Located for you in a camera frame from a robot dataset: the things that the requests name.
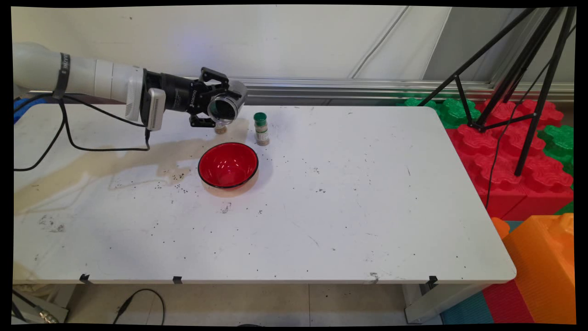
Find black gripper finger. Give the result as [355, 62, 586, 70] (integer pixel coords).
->
[199, 67, 230, 92]
[189, 113, 216, 128]

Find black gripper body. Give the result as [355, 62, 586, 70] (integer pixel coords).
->
[142, 69, 212, 115]

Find black seeds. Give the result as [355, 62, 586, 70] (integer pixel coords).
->
[211, 99, 236, 121]

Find clear plastic jar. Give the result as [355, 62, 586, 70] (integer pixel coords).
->
[207, 80, 249, 126]

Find red bowl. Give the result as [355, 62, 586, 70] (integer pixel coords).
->
[198, 142, 260, 198]

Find blue plastic piece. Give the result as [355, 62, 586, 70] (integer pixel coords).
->
[14, 97, 46, 124]

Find green foam block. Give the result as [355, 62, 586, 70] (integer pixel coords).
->
[404, 97, 481, 129]
[537, 125, 575, 175]

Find white table leg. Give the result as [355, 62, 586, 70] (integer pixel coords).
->
[403, 283, 490, 325]

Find blue foam mat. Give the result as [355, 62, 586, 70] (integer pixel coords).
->
[441, 292, 494, 325]

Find black tripod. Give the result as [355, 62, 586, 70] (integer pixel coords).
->
[417, 7, 577, 177]

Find large orange plastic block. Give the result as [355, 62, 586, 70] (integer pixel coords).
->
[503, 214, 576, 325]

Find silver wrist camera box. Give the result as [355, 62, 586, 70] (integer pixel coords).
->
[146, 87, 166, 132]

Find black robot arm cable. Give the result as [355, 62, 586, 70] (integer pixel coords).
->
[14, 94, 152, 172]

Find aluminium wall rail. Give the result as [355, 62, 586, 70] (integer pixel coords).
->
[184, 76, 575, 103]

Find black floor cable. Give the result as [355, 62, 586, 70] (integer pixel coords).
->
[113, 289, 165, 325]

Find grey table frame bar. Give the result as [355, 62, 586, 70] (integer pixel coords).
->
[11, 287, 69, 324]

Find thin black tripod cable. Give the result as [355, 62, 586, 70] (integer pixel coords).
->
[485, 25, 577, 210]

